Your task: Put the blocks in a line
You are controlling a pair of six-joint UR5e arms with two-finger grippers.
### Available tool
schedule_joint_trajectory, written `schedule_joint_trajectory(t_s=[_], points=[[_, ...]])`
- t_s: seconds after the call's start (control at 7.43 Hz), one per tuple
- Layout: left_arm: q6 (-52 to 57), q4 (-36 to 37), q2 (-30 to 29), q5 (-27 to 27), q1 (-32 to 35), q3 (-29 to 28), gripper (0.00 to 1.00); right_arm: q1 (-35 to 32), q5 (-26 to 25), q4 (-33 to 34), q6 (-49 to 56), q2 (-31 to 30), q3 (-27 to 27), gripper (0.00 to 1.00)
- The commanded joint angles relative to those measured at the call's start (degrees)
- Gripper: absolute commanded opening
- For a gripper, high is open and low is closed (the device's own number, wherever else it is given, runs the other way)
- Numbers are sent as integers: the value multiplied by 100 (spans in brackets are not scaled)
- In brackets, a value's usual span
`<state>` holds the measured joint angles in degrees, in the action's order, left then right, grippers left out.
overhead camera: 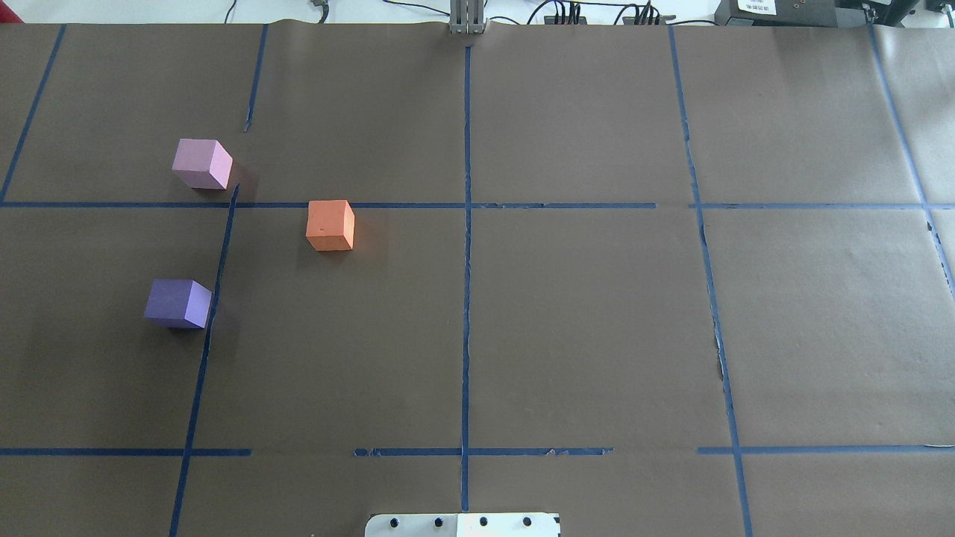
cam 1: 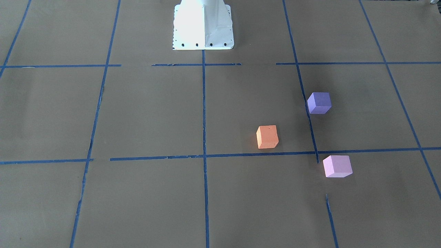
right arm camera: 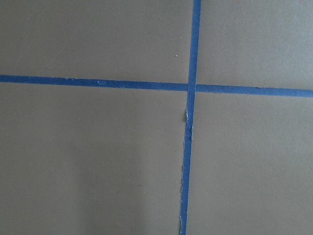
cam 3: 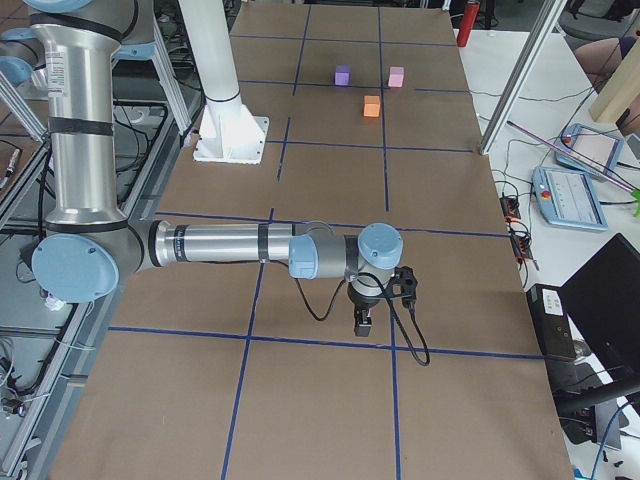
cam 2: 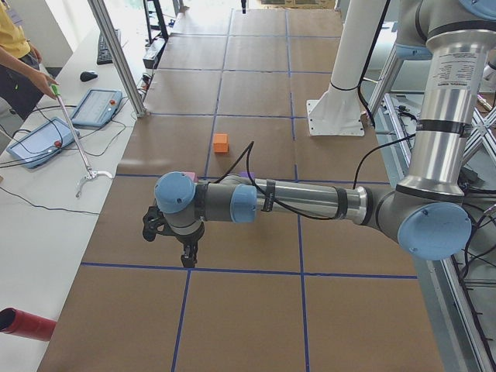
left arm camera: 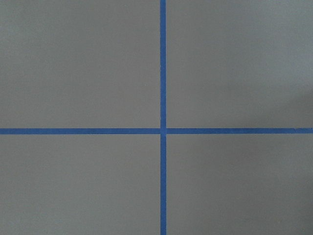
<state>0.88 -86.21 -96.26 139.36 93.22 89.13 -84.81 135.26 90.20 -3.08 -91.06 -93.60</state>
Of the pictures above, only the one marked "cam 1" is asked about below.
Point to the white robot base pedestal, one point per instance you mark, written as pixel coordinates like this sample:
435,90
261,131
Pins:
202,25

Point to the pink foam cube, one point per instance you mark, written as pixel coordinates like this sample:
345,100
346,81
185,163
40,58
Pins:
337,166

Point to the purple foam cube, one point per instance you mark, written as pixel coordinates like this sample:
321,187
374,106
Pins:
319,103

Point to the orange foam cube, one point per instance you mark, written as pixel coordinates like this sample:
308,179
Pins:
267,137

